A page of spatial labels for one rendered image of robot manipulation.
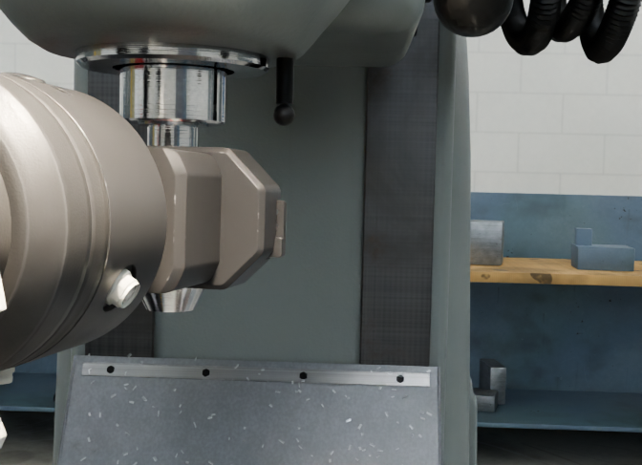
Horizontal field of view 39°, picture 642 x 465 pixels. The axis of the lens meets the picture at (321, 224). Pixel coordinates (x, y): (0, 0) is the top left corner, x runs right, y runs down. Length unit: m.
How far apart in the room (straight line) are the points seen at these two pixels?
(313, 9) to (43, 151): 0.16
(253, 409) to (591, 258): 3.40
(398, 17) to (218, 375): 0.39
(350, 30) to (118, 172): 0.28
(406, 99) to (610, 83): 4.04
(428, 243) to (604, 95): 4.04
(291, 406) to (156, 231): 0.51
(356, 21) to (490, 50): 4.18
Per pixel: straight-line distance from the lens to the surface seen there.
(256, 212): 0.34
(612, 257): 4.13
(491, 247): 4.11
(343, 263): 0.78
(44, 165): 0.24
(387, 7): 0.52
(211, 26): 0.35
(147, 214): 0.28
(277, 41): 0.37
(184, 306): 0.41
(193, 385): 0.80
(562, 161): 4.72
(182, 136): 0.41
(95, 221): 0.25
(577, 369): 4.83
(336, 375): 0.79
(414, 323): 0.79
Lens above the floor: 1.26
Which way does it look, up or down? 3 degrees down
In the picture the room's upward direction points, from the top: 1 degrees clockwise
